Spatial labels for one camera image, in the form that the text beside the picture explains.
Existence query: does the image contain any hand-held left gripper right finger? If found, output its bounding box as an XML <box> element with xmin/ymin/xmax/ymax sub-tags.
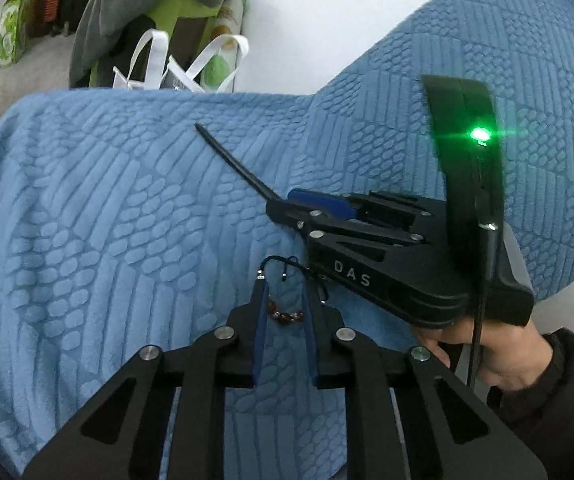
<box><xmin>302</xmin><ymin>281</ymin><xmax>550</xmax><ymax>480</ymax></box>

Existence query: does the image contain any blue quilted mat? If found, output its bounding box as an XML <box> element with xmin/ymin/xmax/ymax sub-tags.
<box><xmin>0</xmin><ymin>0</ymin><xmax>574</xmax><ymax>480</ymax></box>

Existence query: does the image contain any black cable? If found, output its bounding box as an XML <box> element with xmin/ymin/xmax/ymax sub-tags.
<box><xmin>466</xmin><ymin>142</ymin><xmax>499</xmax><ymax>392</ymax></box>

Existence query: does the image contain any black cord beaded bracelet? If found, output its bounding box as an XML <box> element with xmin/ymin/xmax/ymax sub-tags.
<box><xmin>257</xmin><ymin>255</ymin><xmax>331</xmax><ymax>326</ymax></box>

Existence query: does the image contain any orange suitcase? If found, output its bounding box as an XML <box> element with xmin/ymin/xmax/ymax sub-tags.
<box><xmin>29</xmin><ymin>0</ymin><xmax>64</xmax><ymax>37</ymax></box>

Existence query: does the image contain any green patterned bag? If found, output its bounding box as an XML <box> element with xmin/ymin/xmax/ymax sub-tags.
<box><xmin>0</xmin><ymin>0</ymin><xmax>34</xmax><ymax>69</ymax></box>

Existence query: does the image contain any white tote bag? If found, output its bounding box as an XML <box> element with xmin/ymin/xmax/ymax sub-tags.
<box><xmin>112</xmin><ymin>29</ymin><xmax>250</xmax><ymax>94</ymax></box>

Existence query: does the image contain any green plastic stool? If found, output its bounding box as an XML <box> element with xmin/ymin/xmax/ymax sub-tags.
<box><xmin>89</xmin><ymin>0</ymin><xmax>234</xmax><ymax>90</ymax></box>

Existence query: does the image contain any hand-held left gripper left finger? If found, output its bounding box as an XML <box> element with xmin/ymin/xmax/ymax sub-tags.
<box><xmin>22</xmin><ymin>277</ymin><xmax>270</xmax><ymax>480</ymax></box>

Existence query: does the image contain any rolled mat with green dots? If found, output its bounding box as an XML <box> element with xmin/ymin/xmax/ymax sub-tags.
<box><xmin>202</xmin><ymin>0</ymin><xmax>256</xmax><ymax>92</ymax></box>

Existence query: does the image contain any black hair stick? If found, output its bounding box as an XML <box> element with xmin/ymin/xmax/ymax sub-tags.
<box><xmin>194</xmin><ymin>122</ymin><xmax>284</xmax><ymax>204</ymax></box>

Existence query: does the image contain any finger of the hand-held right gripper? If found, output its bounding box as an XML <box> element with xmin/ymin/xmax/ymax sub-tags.
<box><xmin>265</xmin><ymin>198</ymin><xmax>426</xmax><ymax>247</ymax></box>
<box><xmin>288</xmin><ymin>188</ymin><xmax>436</xmax><ymax>234</ymax></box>

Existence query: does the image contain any person's right hand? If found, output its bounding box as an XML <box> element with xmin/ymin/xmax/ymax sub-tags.
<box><xmin>409</xmin><ymin>316</ymin><xmax>555</xmax><ymax>393</ymax></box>

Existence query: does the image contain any person's right forearm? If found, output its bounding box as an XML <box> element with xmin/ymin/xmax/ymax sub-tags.
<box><xmin>487</xmin><ymin>327</ymin><xmax>574</xmax><ymax>463</ymax></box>

